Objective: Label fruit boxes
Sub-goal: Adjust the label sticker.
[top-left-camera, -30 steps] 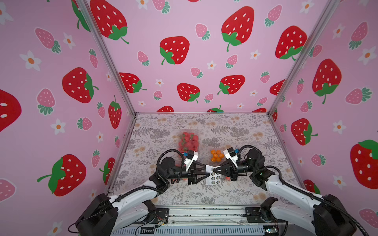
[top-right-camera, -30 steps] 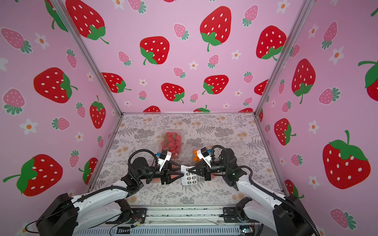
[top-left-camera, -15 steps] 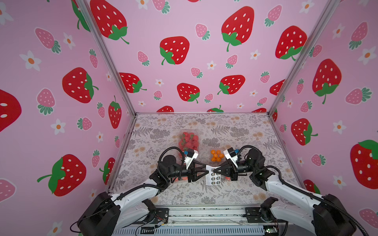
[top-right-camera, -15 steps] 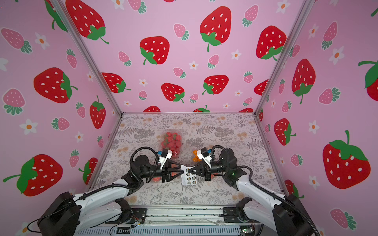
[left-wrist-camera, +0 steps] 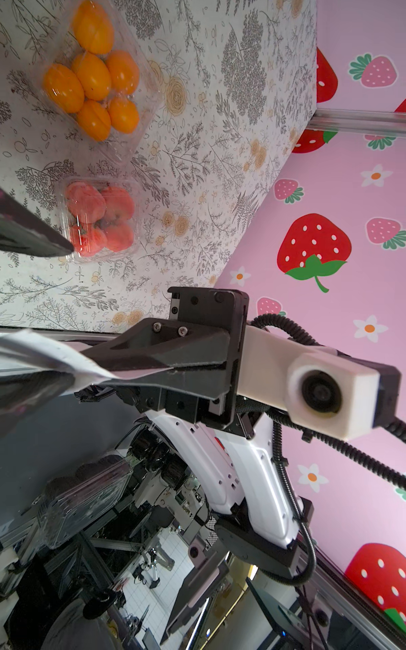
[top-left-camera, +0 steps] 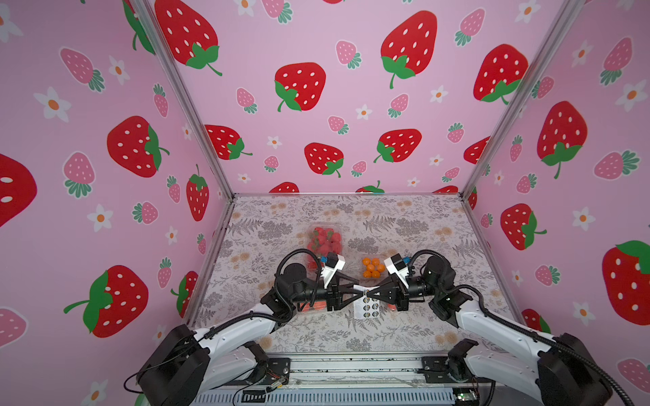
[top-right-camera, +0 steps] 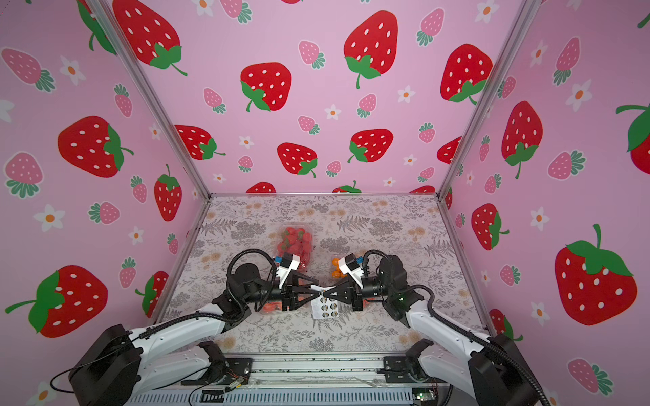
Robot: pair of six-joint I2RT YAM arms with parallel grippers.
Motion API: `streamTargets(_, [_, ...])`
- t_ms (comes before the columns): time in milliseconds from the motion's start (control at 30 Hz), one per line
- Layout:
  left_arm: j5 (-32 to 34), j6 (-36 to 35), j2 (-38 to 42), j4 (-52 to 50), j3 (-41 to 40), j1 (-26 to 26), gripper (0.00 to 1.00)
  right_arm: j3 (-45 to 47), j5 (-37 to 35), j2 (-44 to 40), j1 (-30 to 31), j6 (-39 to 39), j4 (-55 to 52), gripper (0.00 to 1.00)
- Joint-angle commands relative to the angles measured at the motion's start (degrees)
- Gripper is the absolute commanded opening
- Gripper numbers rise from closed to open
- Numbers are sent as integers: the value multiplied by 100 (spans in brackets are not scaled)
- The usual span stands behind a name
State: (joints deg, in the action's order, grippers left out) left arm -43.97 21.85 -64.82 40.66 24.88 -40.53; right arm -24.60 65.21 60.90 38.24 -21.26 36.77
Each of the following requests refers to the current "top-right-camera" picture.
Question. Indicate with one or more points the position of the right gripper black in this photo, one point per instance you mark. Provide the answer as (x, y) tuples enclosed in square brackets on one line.
[(357, 293)]

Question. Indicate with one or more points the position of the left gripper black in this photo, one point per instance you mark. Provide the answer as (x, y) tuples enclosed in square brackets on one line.
[(288, 296)]

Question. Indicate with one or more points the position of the white sticker sheet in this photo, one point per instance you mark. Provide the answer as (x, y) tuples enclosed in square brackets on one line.
[(323, 308)]

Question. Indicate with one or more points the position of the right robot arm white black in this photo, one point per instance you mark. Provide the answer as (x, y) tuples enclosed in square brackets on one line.
[(492, 370)]

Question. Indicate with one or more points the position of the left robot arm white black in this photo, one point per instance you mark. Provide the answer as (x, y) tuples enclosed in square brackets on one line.
[(124, 363)]

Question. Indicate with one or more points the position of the clear orange kumquat box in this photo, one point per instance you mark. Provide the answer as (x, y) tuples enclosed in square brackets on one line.
[(337, 273)]

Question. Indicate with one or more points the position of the clear small peach box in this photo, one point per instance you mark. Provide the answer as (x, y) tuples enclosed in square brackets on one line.
[(368, 303)]

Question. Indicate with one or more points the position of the clear large peach box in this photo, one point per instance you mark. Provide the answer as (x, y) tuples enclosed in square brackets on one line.
[(271, 308)]

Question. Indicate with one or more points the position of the clear strawberry box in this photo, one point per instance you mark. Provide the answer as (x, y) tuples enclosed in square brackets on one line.
[(296, 239)]

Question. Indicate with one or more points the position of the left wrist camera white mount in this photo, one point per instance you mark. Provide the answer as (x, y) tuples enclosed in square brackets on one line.
[(286, 264)]

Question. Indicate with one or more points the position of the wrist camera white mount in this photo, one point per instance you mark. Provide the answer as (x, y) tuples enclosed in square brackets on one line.
[(286, 264), (351, 266)]

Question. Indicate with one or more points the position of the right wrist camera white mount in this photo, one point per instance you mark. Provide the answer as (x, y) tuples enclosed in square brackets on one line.
[(351, 266)]

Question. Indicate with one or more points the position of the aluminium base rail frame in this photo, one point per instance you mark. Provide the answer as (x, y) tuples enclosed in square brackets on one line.
[(330, 379)]

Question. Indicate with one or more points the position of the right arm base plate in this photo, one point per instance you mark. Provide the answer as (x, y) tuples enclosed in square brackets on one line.
[(406, 370)]

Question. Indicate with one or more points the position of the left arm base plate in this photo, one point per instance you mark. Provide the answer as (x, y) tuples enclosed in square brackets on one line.
[(222, 373)]

